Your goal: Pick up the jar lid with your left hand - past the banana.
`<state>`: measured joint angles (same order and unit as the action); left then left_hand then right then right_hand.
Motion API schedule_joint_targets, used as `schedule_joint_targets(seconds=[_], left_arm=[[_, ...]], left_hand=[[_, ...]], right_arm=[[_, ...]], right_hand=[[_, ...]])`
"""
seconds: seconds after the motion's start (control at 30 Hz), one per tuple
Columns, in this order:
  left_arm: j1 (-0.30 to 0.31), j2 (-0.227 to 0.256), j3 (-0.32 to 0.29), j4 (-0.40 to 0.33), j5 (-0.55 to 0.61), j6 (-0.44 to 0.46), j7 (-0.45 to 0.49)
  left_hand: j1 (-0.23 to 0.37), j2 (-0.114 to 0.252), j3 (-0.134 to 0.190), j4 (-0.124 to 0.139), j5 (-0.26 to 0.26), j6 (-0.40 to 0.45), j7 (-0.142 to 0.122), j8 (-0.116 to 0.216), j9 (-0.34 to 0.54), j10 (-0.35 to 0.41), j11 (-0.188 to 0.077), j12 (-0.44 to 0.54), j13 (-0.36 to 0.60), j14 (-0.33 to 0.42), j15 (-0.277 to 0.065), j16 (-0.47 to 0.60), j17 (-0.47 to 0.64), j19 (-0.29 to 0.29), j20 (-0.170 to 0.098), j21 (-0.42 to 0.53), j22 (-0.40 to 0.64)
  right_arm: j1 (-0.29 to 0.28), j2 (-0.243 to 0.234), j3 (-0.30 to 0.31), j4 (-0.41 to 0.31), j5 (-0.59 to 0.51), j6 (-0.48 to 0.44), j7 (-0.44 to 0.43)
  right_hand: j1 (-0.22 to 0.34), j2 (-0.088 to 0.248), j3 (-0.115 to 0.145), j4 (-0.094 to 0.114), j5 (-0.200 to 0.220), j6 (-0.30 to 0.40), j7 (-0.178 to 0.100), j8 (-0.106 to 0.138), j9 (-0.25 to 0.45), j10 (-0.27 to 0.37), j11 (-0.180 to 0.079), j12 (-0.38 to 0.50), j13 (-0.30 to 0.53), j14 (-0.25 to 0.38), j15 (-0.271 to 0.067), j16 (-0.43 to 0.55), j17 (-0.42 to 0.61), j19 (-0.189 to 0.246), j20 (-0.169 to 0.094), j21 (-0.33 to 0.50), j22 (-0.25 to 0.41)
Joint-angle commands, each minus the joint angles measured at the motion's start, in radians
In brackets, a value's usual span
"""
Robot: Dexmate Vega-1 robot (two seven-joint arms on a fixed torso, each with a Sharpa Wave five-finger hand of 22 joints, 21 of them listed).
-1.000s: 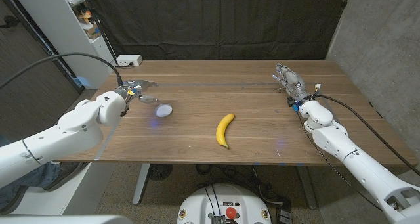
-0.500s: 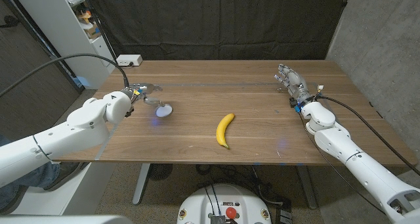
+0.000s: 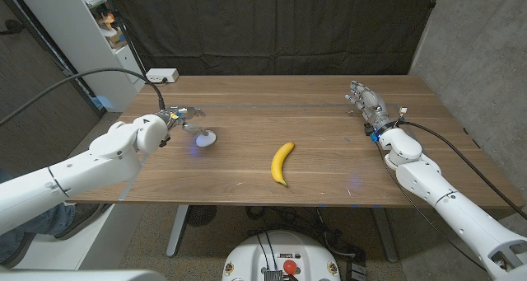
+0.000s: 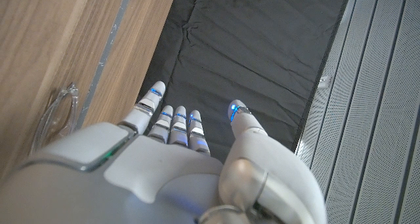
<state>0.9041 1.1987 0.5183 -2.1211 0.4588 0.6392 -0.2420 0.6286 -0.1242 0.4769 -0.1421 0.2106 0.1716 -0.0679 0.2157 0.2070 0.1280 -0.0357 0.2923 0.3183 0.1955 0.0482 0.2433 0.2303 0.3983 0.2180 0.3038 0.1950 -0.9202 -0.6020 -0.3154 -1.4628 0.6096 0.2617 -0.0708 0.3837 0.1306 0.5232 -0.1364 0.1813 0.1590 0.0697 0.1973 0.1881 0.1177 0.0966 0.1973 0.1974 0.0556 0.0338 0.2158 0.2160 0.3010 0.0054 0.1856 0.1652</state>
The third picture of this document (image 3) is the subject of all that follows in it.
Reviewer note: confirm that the round black floor grille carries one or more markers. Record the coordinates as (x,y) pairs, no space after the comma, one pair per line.
(201,215)

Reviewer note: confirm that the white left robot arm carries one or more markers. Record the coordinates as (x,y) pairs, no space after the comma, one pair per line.
(103,161)

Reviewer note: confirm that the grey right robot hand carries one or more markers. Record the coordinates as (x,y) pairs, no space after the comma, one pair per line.
(374,108)

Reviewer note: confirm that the yellow toy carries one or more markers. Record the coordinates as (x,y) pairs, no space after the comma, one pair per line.
(107,21)

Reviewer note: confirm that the dark wooden door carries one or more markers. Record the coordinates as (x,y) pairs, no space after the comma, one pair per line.
(37,108)

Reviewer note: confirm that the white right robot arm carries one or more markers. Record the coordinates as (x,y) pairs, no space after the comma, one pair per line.
(461,215)

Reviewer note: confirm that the dark shoe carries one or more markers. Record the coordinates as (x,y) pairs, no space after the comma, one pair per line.
(82,217)

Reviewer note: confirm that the yellow banana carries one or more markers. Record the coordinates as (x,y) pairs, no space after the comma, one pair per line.
(280,161)

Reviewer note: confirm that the white table leg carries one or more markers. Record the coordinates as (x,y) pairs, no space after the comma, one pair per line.
(385,235)
(177,231)

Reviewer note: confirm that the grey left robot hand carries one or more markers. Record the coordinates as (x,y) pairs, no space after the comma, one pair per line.
(177,117)

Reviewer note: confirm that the black power adapter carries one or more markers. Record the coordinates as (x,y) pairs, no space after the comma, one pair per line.
(357,268)

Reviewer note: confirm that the black backdrop stand pole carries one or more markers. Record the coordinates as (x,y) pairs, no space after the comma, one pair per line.
(123,31)

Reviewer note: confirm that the white shelf cabinet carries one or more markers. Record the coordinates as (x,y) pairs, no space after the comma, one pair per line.
(78,42)

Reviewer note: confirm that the black backdrop curtain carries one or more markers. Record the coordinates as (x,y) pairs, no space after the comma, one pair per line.
(271,25)

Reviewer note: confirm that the white floor platform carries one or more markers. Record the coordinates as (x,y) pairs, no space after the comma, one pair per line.
(103,248)

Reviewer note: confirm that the cardboard box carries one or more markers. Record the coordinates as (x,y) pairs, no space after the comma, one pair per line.
(116,39)

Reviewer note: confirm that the white jar lid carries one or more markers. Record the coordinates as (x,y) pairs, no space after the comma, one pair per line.
(206,140)

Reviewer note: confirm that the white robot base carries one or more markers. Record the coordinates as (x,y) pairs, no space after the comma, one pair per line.
(280,252)

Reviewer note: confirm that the red emergency stop button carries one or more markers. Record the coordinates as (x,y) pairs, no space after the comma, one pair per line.
(290,267)

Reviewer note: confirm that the white power strip box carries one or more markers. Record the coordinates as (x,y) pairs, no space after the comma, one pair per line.
(162,75)

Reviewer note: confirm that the person leg in jeans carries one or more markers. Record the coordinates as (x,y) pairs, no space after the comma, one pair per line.
(41,226)

